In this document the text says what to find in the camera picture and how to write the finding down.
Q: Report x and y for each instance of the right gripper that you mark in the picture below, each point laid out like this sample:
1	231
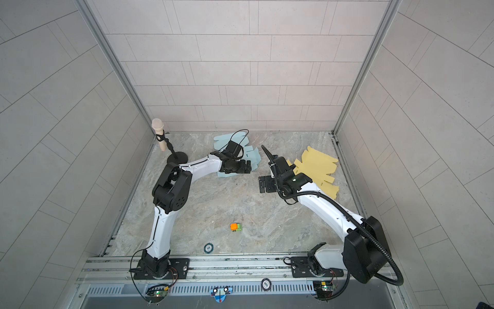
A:
267	187

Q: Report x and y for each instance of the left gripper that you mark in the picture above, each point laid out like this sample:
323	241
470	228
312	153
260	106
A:
243	170

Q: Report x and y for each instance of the light blue paper box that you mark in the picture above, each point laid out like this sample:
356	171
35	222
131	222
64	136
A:
251	154

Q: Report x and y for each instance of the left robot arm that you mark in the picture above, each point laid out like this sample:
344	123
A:
171	193

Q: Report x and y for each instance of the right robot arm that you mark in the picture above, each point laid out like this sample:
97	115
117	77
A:
365	252

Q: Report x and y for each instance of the yellow paper box stack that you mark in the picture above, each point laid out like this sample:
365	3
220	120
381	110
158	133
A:
319	167

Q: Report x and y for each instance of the black microphone stand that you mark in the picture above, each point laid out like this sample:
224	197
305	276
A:
175	157

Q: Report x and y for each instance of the orange green toy block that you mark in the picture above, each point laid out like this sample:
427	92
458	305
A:
235	227

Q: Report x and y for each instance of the beige microphone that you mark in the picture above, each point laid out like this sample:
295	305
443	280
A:
158	127

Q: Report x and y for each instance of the round black white disc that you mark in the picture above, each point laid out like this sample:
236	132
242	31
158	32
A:
266	284

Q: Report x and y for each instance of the right green circuit board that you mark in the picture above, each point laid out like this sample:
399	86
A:
323	289

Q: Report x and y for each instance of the green circuit board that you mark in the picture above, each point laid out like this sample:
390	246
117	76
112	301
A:
157	293
323	289

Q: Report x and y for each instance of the blue sticker marker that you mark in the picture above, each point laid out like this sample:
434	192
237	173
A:
219	293

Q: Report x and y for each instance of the left green circuit board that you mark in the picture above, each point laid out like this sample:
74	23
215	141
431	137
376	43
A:
157	293

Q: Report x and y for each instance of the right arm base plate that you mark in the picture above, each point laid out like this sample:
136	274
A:
308	267

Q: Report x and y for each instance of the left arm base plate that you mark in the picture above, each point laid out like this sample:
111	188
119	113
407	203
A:
174	268

